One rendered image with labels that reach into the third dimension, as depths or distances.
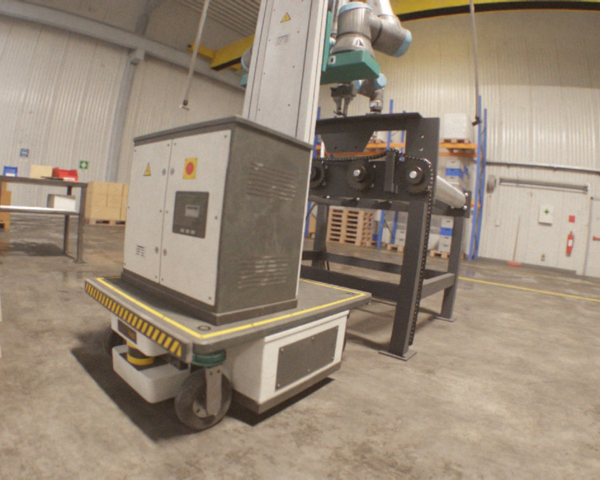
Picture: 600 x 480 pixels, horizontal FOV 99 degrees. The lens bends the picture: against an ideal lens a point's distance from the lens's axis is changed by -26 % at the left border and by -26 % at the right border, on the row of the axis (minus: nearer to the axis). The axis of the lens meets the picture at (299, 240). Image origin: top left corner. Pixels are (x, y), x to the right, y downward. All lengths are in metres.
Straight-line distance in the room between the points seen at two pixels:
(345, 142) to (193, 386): 1.45
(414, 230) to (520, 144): 9.51
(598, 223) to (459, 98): 5.72
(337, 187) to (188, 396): 1.33
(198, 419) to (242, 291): 0.38
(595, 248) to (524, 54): 6.17
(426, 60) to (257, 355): 12.15
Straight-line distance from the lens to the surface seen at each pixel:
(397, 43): 1.60
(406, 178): 1.61
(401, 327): 1.68
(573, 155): 10.97
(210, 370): 0.91
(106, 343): 1.31
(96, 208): 8.81
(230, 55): 12.87
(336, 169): 1.88
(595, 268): 10.72
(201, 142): 0.94
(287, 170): 1.00
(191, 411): 0.95
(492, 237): 10.65
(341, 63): 1.41
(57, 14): 11.85
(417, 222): 1.62
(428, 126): 1.71
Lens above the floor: 0.61
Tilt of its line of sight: 4 degrees down
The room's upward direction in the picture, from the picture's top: 6 degrees clockwise
